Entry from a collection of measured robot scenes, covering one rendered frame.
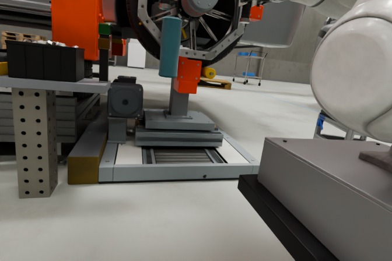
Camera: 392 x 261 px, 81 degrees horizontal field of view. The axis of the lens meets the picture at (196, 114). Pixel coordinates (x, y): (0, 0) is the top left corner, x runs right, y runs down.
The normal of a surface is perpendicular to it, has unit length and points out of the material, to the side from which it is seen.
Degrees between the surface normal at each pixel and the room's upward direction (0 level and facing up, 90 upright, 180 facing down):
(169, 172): 90
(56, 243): 0
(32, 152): 90
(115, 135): 90
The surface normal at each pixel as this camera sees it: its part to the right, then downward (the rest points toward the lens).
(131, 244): 0.11, -0.97
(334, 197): -0.96, -0.04
